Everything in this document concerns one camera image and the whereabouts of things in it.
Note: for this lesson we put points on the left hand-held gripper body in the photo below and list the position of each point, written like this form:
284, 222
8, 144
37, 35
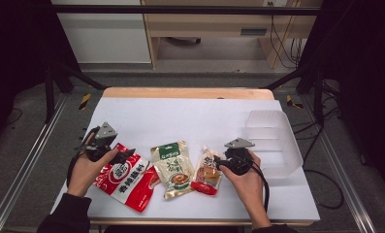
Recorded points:
98, 147

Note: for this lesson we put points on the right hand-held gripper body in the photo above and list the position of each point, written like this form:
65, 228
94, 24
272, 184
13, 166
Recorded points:
240, 158

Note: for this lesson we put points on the small red orange spout pouch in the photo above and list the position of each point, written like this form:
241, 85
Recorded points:
207, 176

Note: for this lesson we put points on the large red white seasoning packet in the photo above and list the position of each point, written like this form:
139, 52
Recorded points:
128, 181

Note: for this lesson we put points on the clear plastic container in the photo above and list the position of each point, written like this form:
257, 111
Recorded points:
274, 142

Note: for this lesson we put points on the green beige sauce packet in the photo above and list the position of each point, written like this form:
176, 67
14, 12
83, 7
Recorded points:
174, 168

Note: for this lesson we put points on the person's left hand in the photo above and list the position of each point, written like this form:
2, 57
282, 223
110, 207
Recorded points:
85, 173

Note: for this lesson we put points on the person's right hand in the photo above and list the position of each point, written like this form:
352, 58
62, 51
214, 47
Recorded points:
246, 187

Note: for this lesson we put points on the white paper sheet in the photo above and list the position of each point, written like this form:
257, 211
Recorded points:
186, 126

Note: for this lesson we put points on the yellow black tape strip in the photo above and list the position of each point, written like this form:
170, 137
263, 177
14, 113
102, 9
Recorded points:
84, 101
292, 103

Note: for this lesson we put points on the black metal stand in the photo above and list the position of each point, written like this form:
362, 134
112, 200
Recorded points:
317, 97
51, 93

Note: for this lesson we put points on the wooden table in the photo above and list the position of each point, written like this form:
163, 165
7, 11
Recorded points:
186, 93

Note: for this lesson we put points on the white cabinet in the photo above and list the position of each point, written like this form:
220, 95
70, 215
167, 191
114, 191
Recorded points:
106, 39

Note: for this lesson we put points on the dark curtain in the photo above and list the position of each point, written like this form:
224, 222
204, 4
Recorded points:
15, 64
364, 81

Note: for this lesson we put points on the light wooden desk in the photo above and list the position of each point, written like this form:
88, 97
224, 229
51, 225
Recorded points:
209, 24

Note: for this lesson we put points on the black horizontal frame bar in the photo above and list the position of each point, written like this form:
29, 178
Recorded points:
180, 9

